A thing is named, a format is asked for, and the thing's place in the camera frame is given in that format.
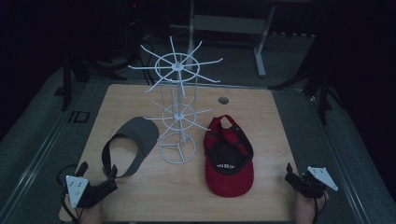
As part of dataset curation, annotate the person's left hand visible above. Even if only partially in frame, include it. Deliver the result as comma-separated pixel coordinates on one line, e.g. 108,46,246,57
78,200,105,224

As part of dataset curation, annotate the person's right hand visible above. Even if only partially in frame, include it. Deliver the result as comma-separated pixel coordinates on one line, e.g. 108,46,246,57
294,189,331,224

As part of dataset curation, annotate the white wire display rack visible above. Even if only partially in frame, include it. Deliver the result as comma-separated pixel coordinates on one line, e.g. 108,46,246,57
127,35,224,165

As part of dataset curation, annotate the grey sun visor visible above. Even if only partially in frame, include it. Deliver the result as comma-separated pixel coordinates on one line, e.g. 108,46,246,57
101,116,161,179

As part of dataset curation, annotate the white metal desk frame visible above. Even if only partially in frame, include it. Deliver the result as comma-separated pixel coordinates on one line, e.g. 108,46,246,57
186,0,277,78

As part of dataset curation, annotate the black floor bracket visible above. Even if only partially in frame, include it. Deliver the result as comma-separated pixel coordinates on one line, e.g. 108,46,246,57
67,109,92,124

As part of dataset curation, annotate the red baseball cap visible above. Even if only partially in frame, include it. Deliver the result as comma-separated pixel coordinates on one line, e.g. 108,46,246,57
203,114,255,199

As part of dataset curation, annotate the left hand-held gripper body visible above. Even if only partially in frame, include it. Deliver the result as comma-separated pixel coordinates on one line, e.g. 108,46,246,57
63,175,119,210

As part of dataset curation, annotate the black tripod stand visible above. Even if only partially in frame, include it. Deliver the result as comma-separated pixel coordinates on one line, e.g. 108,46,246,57
60,46,148,112
268,31,335,126

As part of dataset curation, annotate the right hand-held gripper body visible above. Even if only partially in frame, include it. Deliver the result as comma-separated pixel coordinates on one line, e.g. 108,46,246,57
284,165,339,200

